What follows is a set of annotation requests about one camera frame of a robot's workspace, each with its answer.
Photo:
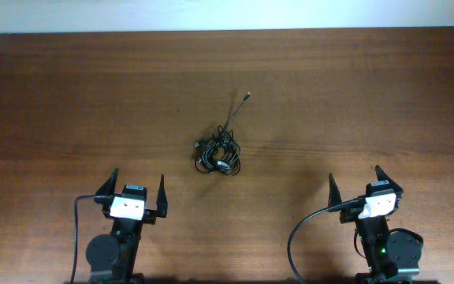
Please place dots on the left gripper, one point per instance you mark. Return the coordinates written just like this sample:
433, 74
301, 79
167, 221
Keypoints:
154, 213

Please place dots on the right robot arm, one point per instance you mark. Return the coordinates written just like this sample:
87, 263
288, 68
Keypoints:
392, 255

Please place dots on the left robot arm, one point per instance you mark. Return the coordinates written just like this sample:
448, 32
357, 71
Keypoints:
112, 256

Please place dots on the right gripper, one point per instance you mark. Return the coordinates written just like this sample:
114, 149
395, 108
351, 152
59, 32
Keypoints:
347, 213

